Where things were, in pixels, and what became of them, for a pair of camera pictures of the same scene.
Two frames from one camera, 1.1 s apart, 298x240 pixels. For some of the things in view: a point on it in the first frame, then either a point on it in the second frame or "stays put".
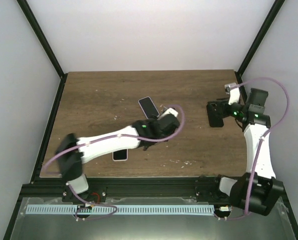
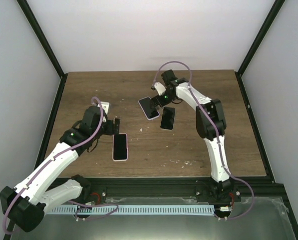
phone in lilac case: x=148 y=107 stays put
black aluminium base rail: x=48 y=189 stays put
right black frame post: x=274 y=12 stays put
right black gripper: x=224 y=112 → x=156 y=98
